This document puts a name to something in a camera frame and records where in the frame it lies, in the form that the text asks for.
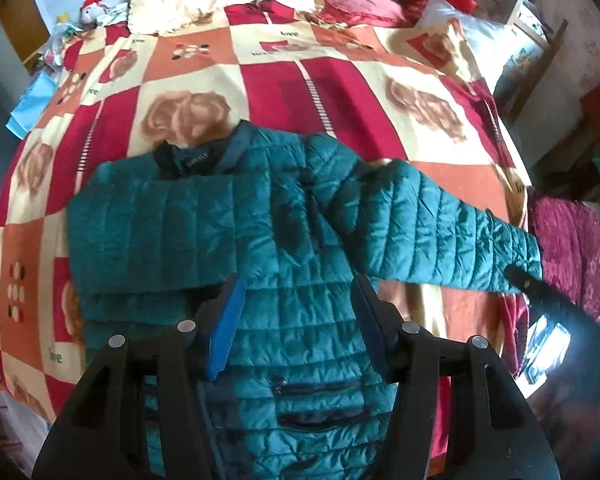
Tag teal quilted puffer jacket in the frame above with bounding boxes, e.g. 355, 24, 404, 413
66, 120, 545, 480

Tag red cream patchwork rose blanket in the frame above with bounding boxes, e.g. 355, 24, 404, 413
0, 0, 536, 480

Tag brown wooden door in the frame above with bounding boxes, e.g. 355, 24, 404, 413
0, 0, 48, 68

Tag light blue cloth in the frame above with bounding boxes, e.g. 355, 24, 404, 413
7, 70, 56, 138

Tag red white stuffed toy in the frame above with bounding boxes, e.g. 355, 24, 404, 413
77, 0, 131, 28

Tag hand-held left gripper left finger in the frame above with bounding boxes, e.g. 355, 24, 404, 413
32, 272, 248, 480

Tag bedside clutter pile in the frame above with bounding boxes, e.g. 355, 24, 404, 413
37, 15, 81, 68

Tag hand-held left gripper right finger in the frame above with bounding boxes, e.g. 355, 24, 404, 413
350, 274, 563, 480

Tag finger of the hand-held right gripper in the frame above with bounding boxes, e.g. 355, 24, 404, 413
502, 264, 578, 318

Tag wooden chair frame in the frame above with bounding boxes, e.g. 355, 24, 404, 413
500, 0, 571, 121

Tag magenta patterned cloth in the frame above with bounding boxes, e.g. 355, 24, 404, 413
527, 195, 600, 326

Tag white pillow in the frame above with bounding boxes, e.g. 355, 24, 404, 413
415, 0, 521, 86

